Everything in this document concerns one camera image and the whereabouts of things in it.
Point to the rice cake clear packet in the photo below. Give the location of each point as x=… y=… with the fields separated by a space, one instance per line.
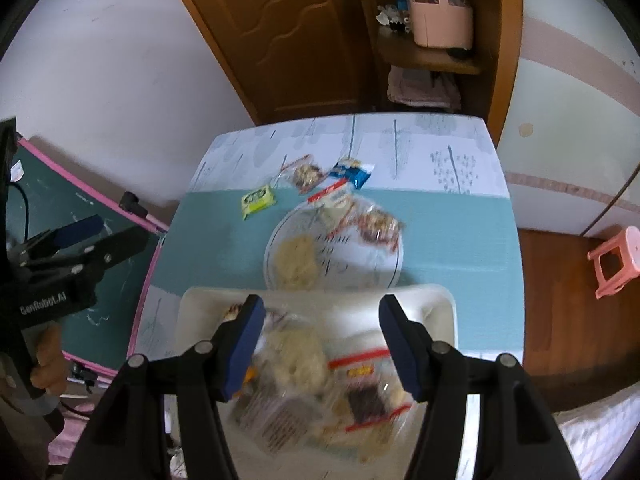
x=296 y=264

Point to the clear bag printed text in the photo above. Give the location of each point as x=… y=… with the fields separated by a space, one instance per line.
x=277 y=421

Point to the sliding wardrobe doors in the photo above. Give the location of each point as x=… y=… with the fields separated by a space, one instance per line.
x=570 y=143

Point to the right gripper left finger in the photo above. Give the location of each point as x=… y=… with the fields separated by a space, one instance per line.
x=234 y=344

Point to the pink plastic stool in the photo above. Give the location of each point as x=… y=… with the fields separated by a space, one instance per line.
x=624 y=248

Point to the red candy clear packet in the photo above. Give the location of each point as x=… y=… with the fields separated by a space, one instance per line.
x=378 y=227

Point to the nut bar clear packet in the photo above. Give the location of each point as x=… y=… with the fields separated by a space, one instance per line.
x=303 y=174

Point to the brown wooden door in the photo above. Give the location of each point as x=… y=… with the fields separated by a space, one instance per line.
x=291 y=59

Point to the folded cloth stack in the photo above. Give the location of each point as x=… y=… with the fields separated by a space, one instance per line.
x=422 y=88

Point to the patterned teal tablecloth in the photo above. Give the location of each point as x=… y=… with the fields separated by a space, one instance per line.
x=438 y=174

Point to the green snack packet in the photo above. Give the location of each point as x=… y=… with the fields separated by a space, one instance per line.
x=257 y=200

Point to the red stripe barcode packet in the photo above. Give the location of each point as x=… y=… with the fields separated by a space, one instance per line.
x=333 y=203

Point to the dark cake red-seal packet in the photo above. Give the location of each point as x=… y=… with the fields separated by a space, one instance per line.
x=369 y=391

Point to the blue snack packet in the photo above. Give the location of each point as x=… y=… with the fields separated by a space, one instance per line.
x=352 y=170

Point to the orange white long packet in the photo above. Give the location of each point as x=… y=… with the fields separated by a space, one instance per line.
x=250 y=375

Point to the operator hand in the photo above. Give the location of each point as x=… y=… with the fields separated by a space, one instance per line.
x=51 y=371

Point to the green chalkboard pink frame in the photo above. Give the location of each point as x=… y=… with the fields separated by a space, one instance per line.
x=37 y=196

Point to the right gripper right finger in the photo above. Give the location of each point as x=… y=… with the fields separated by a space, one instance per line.
x=409 y=345

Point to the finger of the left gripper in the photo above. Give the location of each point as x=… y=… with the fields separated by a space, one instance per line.
x=48 y=243
x=111 y=250

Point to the pink basket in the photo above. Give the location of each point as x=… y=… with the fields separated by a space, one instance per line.
x=440 y=24

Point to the white plastic tray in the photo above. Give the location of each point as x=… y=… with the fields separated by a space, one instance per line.
x=321 y=398

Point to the red white triangular snack packet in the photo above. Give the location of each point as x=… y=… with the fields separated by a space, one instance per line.
x=232 y=313

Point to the wooden shelf unit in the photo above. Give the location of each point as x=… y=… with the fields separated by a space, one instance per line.
x=478 y=42

